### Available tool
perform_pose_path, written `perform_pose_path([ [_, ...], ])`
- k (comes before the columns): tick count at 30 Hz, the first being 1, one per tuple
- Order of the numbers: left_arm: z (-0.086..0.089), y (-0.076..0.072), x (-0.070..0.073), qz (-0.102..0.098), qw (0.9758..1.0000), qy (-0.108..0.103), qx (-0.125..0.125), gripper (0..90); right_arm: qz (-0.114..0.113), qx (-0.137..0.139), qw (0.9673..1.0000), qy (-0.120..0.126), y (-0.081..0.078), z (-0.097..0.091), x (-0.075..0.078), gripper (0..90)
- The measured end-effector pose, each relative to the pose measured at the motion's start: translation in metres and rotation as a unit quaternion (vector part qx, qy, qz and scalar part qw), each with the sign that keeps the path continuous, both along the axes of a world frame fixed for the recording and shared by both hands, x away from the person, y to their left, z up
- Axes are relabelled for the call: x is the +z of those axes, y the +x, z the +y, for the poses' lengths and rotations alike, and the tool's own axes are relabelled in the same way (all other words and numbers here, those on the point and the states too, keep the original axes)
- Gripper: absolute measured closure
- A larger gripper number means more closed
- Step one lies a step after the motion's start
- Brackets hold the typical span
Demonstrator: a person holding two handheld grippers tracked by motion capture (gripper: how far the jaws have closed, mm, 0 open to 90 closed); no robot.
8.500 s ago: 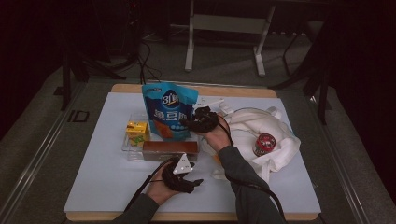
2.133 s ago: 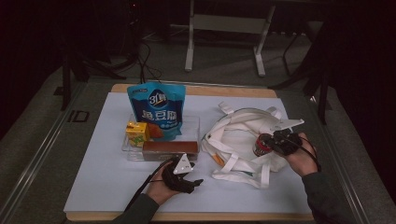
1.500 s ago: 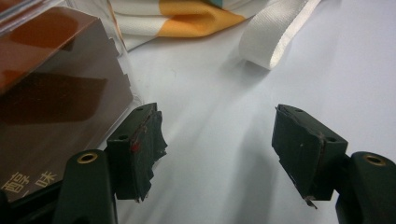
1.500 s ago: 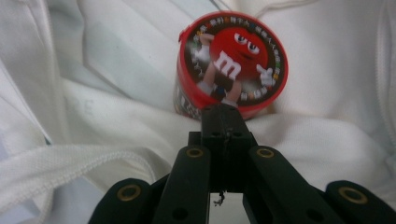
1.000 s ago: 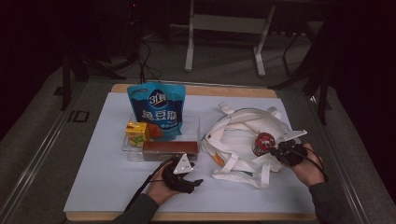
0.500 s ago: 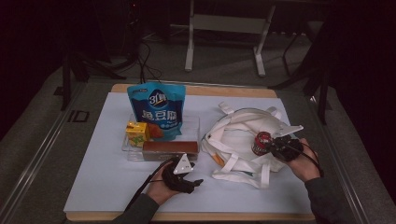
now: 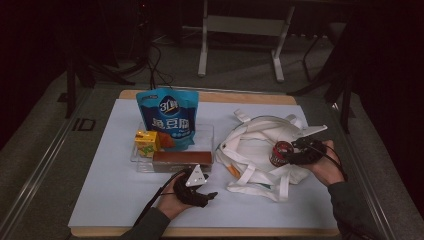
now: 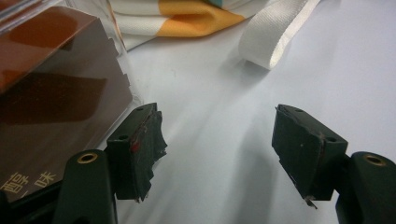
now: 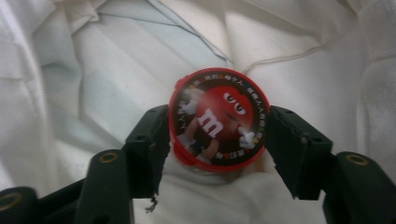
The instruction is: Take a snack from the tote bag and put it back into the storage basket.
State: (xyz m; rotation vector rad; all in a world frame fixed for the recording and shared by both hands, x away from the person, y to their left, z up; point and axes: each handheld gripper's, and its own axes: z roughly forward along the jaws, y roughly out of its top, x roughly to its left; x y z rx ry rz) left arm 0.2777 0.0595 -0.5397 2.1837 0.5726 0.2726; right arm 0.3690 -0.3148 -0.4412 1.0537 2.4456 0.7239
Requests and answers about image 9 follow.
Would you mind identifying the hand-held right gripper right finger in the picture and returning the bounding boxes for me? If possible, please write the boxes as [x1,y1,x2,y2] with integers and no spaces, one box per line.
[265,105,334,201]

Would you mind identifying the red round candy tin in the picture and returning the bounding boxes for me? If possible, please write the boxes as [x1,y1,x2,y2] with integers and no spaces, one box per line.
[167,67,272,174]

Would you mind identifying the white tote bag coloured blotches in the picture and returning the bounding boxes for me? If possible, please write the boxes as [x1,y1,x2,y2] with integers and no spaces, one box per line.
[0,0,396,224]

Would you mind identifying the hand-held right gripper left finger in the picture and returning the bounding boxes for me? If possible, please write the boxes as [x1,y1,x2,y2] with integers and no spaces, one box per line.
[123,105,172,201]

